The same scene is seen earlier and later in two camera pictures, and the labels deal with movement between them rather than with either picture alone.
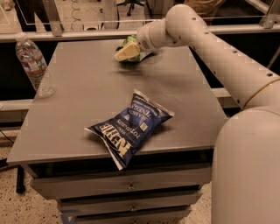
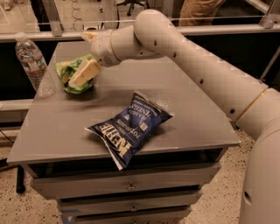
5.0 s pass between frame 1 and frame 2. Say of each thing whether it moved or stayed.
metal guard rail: stayed
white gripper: moved
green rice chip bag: moved
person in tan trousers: stayed
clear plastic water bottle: stayed
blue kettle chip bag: stayed
